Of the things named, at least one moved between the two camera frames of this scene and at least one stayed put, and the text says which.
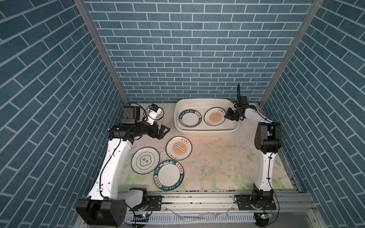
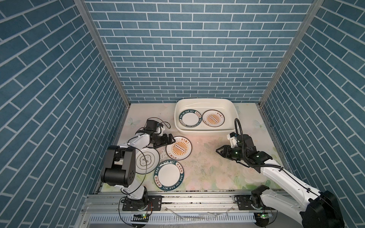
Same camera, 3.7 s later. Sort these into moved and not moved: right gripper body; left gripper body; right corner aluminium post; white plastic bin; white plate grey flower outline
Moved: right gripper body; left gripper body
Not moved: white plate grey flower outline; right corner aluminium post; white plastic bin
